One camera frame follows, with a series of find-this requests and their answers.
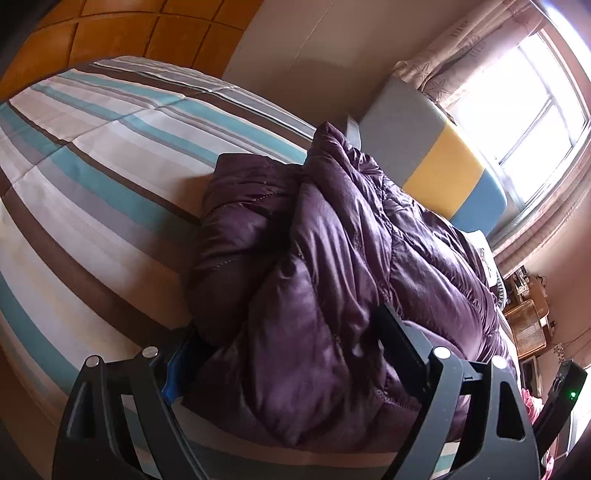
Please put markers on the bed with striped sheet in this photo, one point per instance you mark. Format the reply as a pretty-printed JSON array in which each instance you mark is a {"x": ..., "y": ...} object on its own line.
[{"x": 92, "y": 184}]

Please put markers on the pink ruffled quilt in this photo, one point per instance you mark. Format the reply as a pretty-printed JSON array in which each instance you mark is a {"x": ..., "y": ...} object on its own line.
[{"x": 531, "y": 407}]

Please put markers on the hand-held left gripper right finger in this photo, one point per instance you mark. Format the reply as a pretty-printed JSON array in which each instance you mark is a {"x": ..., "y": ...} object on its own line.
[{"x": 406, "y": 350}]

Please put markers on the rattan chair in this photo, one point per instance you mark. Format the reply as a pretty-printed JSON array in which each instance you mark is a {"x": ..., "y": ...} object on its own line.
[{"x": 526, "y": 328}]

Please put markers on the pink patterned curtain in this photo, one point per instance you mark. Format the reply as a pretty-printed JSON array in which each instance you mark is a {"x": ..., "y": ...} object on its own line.
[
  {"x": 461, "y": 50},
  {"x": 545, "y": 235}
]

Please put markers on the cluttered wooden desk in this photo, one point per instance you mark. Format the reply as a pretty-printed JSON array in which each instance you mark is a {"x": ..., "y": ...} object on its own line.
[{"x": 538, "y": 290}]

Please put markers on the grey yellow blue headboard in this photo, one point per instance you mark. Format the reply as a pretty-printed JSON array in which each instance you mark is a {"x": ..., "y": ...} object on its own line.
[{"x": 429, "y": 152}]

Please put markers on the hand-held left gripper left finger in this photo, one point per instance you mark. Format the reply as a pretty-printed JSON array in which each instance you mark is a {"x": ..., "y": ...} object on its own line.
[{"x": 178, "y": 376}]

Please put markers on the purple puffer jacket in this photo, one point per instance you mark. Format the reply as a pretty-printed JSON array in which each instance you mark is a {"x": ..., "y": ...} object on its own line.
[{"x": 323, "y": 277}]

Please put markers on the white printed pillow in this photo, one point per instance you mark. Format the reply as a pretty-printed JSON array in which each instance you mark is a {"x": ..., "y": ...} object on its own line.
[{"x": 480, "y": 247}]

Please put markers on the window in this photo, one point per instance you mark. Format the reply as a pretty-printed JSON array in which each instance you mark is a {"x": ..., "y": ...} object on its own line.
[{"x": 521, "y": 115}]

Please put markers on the grey storage box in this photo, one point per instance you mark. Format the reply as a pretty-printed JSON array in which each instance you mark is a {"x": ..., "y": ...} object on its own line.
[{"x": 531, "y": 374}]

